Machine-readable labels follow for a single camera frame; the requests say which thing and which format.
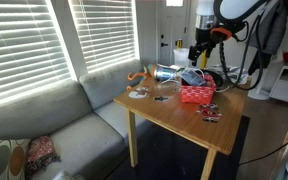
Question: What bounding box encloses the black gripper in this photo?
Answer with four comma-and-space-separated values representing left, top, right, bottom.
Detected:
188, 29, 220, 66

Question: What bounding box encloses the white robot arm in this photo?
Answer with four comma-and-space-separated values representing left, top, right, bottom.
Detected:
188, 0, 271, 66

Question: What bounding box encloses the red woven basket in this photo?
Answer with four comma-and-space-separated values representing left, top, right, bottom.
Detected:
180, 74, 216, 104

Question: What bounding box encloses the translucent plastic cup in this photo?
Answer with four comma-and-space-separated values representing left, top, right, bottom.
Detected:
173, 48, 189, 67

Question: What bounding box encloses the striped grey cloth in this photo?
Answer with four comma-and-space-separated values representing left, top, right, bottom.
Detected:
213, 64, 248, 84

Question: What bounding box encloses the white door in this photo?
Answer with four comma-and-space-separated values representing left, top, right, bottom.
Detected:
157, 0, 189, 65

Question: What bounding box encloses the metal can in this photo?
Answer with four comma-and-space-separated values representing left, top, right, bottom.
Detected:
154, 65, 176, 81

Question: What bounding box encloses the orange plush octopus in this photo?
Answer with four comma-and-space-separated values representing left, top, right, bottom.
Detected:
127, 64, 157, 81

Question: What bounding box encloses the red black sticker cluster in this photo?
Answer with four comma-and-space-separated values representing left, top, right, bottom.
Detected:
197, 103, 222, 123

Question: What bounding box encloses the small dark sticker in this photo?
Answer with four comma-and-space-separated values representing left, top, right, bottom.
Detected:
153, 96, 170, 102

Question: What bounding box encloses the hanging dark jacket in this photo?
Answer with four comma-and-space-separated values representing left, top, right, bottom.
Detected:
248, 0, 288, 75

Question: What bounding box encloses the round white sticker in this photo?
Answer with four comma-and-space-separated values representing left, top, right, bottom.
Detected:
128, 87, 149, 99

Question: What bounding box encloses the wooden table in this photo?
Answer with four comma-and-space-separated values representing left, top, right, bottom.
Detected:
114, 78, 247, 180

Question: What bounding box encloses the right window blind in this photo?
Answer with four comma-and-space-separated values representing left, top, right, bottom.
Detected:
68, 0, 139, 73

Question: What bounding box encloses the window blind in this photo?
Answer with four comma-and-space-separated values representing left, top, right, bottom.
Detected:
0, 0, 71, 101
68, 0, 139, 73

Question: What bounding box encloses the dark blue rug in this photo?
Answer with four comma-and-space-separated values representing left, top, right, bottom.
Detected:
105, 116, 250, 180

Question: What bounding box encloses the grey sofa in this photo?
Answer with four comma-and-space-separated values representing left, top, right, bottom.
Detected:
0, 60, 143, 180

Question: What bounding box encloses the left window blind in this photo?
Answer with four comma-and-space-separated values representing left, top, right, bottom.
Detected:
0, 0, 71, 101

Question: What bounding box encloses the red paisley cloth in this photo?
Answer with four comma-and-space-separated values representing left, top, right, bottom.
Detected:
26, 136, 60, 177

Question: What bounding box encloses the patterned circle pillow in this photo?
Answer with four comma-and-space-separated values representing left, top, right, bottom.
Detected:
0, 139, 30, 180

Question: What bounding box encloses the yellow stand post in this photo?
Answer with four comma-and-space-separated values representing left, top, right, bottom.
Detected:
200, 50, 207, 69

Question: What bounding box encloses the white cable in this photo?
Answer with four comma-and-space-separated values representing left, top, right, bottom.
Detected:
159, 68, 232, 94

